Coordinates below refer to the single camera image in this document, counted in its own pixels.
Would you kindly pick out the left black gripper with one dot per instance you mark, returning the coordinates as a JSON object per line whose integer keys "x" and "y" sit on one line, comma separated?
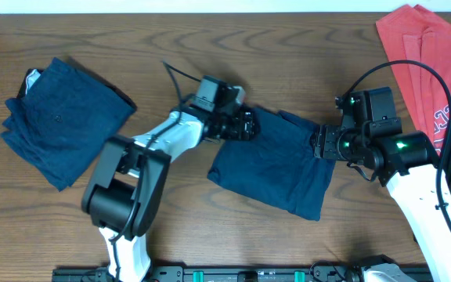
{"x": 247, "y": 124}

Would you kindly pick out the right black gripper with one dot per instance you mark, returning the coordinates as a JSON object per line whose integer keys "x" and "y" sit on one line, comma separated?
{"x": 325, "y": 146}

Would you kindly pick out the navy shorts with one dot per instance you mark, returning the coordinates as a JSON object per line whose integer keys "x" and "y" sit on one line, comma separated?
{"x": 277, "y": 167}
{"x": 61, "y": 118}

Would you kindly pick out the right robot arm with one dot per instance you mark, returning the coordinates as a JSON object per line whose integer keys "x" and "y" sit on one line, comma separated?
{"x": 409, "y": 168}

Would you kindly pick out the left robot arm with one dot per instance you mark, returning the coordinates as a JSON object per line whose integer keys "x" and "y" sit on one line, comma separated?
{"x": 124, "y": 192}

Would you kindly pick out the red t-shirt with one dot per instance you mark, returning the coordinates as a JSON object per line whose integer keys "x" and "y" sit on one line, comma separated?
{"x": 418, "y": 34}

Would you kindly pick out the folded navy shorts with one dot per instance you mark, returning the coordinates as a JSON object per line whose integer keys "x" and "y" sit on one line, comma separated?
{"x": 61, "y": 118}

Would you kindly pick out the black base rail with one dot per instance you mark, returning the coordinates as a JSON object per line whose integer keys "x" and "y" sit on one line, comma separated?
{"x": 181, "y": 274}

